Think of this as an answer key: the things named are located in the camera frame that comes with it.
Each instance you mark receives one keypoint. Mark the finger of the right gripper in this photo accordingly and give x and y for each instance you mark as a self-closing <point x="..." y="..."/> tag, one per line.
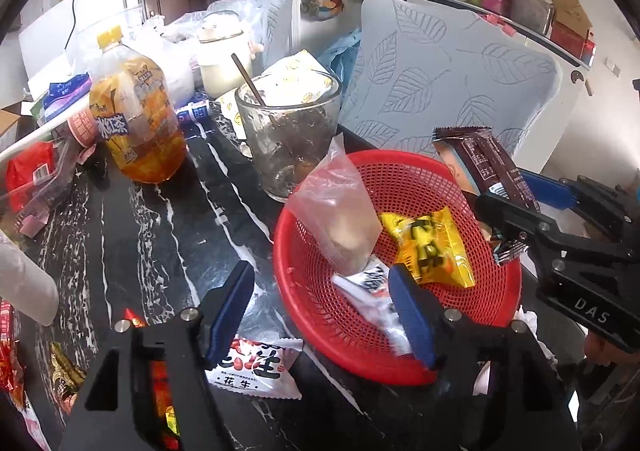
<point x="542" y="234"/>
<point x="597" y="204"/>

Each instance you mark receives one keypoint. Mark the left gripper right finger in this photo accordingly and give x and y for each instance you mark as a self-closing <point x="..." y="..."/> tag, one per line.
<point x="495" y="389"/>

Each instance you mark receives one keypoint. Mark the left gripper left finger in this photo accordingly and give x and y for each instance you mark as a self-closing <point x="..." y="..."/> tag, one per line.
<point x="115" y="407"/>

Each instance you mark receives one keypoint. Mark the brown chocolate bar packet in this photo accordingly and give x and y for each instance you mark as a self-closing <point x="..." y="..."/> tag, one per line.
<point x="480" y="164"/>

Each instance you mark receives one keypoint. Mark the white peanut packet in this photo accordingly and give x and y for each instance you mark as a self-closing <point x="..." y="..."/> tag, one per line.
<point x="258" y="369"/>

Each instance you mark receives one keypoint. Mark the red snack packet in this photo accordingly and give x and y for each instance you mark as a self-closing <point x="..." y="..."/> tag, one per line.
<point x="163" y="404"/>

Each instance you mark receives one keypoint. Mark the right hand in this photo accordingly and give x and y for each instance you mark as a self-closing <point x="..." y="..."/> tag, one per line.
<point x="602" y="352"/>

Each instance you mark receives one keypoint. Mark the yellow snack packet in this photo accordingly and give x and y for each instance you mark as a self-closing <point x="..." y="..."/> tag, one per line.
<point x="431" y="247"/>

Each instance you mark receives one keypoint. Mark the white paper towel roll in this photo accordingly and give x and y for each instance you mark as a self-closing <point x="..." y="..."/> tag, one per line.
<point x="27" y="287"/>

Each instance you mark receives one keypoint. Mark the clear plastic bag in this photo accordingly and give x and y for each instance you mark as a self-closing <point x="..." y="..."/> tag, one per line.
<point x="333" y="204"/>

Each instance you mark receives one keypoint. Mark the glass jar with spoon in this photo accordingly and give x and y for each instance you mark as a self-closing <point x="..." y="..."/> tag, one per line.
<point x="289" y="116"/>

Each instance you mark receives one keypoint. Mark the red bag in container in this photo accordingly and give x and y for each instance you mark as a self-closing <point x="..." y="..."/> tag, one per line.
<point x="26" y="170"/>

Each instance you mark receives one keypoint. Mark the iced tea bottle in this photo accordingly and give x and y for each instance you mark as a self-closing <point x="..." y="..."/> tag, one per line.
<point x="130" y="103"/>

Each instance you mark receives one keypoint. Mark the white ceramic pot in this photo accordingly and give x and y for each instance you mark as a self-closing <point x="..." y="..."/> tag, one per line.
<point x="220" y="35"/>

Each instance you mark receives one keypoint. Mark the blue white tissue pack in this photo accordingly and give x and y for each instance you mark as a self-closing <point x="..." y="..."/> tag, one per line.
<point x="61" y="96"/>

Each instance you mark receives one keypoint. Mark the white mini fridge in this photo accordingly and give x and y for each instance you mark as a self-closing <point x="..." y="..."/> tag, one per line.
<point x="74" y="24"/>

